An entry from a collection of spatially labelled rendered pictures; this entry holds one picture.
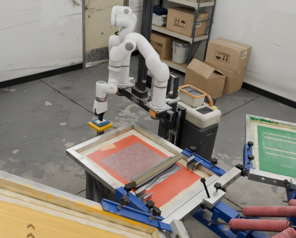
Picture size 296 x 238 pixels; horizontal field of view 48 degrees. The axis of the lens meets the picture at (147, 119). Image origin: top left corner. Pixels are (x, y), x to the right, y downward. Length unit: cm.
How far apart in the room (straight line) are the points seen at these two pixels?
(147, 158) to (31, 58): 363
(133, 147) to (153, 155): 15
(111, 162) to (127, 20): 96
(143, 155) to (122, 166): 18
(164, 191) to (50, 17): 401
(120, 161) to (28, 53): 357
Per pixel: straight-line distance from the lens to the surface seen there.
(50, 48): 556
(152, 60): 213
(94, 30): 605
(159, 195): 188
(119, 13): 245
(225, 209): 177
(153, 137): 229
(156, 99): 231
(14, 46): 527
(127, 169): 203
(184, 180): 201
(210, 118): 286
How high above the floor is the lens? 222
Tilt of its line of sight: 30 degrees down
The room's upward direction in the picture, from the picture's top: 6 degrees clockwise
